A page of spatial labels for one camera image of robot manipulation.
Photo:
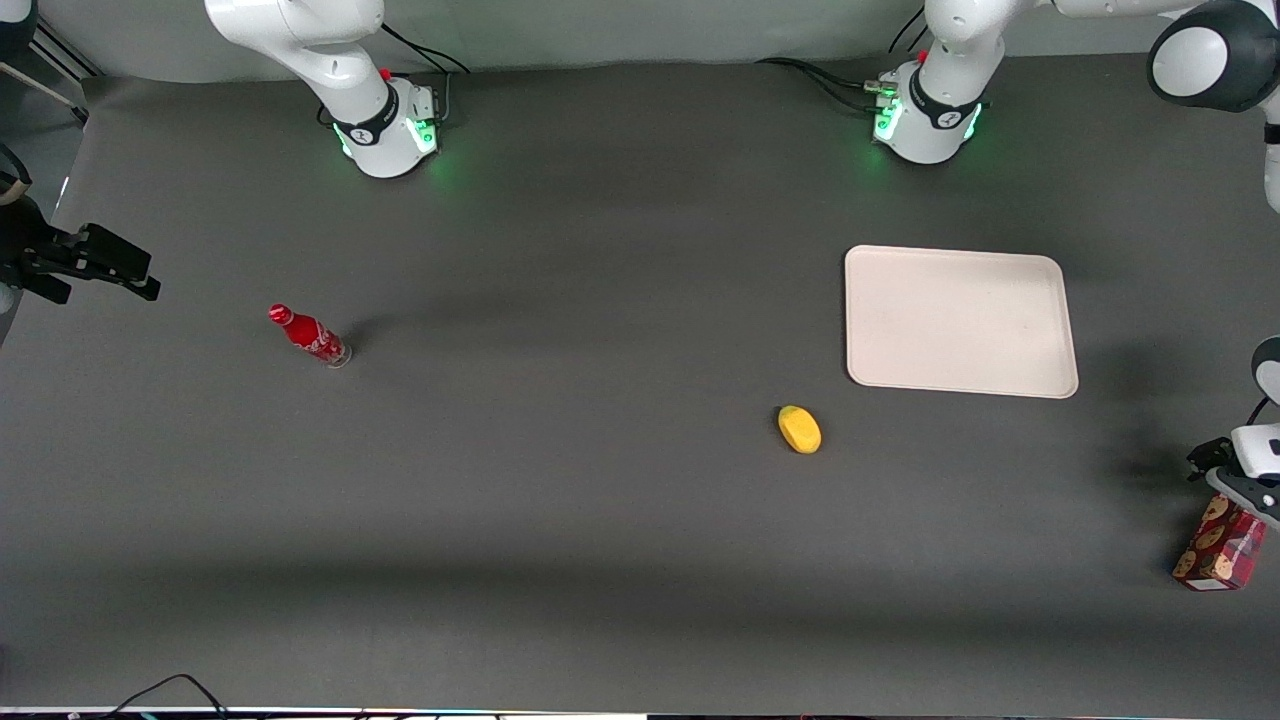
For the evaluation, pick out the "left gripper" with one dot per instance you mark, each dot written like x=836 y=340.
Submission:
x=1207 y=457

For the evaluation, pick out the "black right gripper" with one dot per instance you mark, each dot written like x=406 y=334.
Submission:
x=28 y=248

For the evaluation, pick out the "red cookie box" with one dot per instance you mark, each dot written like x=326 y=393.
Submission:
x=1220 y=550

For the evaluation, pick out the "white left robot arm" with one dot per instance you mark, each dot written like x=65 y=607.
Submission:
x=935 y=120

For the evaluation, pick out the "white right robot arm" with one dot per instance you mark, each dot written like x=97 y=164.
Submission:
x=330 y=50

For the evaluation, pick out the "beige plastic tray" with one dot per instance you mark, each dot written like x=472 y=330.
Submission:
x=960 y=320

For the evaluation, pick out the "red cola bottle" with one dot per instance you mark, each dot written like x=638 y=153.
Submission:
x=308 y=335

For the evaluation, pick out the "yellow mango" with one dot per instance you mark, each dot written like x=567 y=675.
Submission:
x=800 y=430

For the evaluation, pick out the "dark grey table cover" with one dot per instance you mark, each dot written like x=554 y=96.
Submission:
x=600 y=560

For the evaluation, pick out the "black metal stand frame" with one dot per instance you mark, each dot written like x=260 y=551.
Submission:
x=60 y=62

